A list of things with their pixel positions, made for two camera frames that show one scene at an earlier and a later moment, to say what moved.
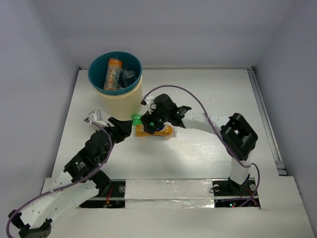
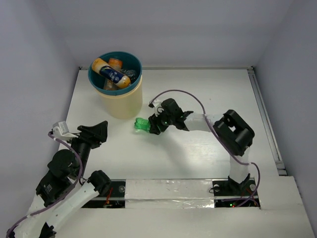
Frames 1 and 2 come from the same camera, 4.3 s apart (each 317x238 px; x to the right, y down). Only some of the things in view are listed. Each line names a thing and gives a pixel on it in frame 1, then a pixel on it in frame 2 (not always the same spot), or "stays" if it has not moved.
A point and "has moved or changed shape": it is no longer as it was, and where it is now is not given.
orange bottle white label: x=113 y=74 stays
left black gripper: x=116 y=127 to x=89 y=135
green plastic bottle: x=136 y=119 has moved or changed shape
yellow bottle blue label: x=167 y=130 to x=110 y=73
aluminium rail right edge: x=281 y=166 stays
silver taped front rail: x=169 y=193 stays
